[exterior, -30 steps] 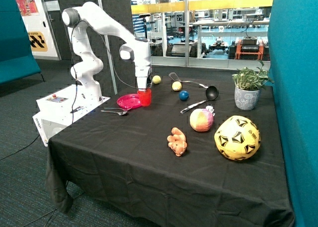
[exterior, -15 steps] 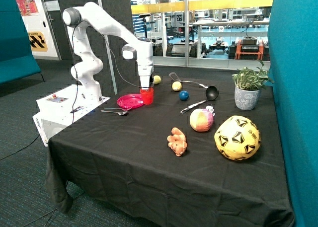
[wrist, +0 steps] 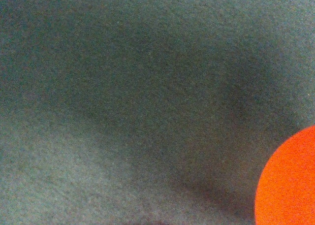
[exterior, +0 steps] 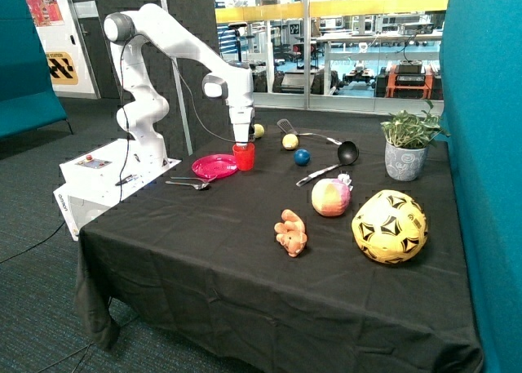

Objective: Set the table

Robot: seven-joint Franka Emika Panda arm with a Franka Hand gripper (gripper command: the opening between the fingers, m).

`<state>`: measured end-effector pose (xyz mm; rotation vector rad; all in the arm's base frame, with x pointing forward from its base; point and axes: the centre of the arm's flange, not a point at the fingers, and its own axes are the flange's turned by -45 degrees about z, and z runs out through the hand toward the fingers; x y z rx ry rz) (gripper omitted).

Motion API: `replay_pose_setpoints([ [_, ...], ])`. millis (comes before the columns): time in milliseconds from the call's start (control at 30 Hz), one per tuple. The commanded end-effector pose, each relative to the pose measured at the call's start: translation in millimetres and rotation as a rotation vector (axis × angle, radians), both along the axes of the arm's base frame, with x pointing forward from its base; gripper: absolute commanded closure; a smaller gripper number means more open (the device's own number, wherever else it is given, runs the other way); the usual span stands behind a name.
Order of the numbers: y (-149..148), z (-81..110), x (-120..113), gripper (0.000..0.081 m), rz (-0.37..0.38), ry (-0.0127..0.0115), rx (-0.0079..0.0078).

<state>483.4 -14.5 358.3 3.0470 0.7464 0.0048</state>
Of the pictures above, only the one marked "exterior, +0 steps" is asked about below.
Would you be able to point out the orange plush toy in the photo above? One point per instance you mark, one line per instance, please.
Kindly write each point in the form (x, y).
(291, 233)

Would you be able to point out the teal partition panel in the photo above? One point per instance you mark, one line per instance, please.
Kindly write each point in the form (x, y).
(480, 58)

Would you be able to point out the yellow ball far left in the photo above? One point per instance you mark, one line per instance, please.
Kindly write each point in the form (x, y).
(259, 131)

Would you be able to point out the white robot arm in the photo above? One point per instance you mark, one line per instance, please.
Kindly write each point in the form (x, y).
(144, 44)

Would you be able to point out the red plastic cup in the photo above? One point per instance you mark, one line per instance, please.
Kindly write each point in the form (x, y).
(244, 157)

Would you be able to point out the pastel plush ball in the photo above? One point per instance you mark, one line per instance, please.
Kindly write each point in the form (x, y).
(331, 197)

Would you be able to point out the yellow black sign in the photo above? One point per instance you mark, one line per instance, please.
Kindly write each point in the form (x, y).
(61, 68)

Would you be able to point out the black tablecloth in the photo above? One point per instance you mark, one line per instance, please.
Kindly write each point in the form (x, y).
(207, 264)

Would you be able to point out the teal sofa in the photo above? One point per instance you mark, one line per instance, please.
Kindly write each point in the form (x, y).
(28, 100)

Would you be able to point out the black camera stand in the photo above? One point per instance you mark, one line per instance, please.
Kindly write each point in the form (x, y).
(238, 28)

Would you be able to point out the black acoustic panel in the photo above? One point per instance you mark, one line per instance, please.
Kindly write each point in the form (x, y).
(193, 118)

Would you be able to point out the grey patterned plant pot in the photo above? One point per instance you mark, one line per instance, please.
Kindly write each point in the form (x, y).
(404, 164)

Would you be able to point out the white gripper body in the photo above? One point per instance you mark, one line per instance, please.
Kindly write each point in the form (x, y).
(242, 120)

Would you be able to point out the yellow black soccer ball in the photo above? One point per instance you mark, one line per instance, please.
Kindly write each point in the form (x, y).
(390, 228)

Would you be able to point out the yellow ball middle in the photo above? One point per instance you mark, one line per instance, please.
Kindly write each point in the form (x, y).
(290, 142)

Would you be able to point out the green potted plant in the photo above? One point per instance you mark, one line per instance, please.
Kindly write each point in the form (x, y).
(408, 131)

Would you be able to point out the blue ball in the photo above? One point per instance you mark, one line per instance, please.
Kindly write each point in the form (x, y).
(302, 157)

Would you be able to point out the pink plastic plate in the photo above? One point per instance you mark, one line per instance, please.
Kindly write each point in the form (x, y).
(216, 166)

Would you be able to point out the silver spoon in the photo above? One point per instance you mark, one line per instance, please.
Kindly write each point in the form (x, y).
(199, 186)

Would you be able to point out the red wall poster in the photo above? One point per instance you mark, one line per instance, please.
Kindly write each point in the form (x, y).
(45, 13)

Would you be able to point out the black marker pen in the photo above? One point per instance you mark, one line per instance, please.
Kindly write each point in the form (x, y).
(125, 180)

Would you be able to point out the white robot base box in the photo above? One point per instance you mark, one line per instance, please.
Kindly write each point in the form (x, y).
(89, 189)

